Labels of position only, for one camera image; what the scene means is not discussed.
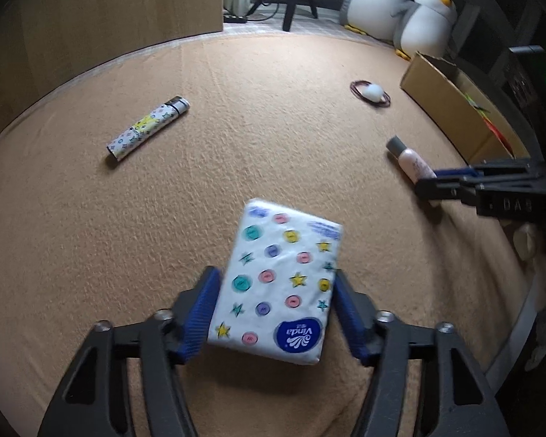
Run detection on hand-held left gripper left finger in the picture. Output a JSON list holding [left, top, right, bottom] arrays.
[[36, 266, 223, 437]]

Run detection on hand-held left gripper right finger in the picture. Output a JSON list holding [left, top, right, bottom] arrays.
[[332, 269, 513, 437]]

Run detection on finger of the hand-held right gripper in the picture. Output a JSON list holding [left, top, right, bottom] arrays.
[[434, 158, 533, 181], [414, 177, 483, 206]]

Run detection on pale pink bottle grey cap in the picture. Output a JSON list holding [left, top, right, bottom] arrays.
[[386, 135, 438, 185]]

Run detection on patterned white tissue pack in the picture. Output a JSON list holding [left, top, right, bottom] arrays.
[[207, 198, 344, 366]]

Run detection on small cardboard box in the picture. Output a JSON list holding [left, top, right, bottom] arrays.
[[399, 51, 531, 165]]

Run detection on person's right hand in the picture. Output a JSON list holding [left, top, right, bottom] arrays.
[[512, 225, 546, 374]]

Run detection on dark window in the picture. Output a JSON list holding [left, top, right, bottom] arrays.
[[455, 0, 546, 83]]

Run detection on small penguin plush toy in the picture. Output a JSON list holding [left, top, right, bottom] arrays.
[[392, 0, 458, 61]]

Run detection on patterned white lighter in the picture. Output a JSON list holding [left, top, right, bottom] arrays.
[[107, 95, 192, 163]]

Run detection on large penguin plush toy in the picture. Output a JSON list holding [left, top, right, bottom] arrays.
[[337, 0, 419, 39]]

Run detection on large closed cardboard box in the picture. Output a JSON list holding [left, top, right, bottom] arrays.
[[0, 0, 223, 114]]

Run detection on hair tie with white pompom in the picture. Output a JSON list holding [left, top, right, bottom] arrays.
[[350, 79, 392, 109]]

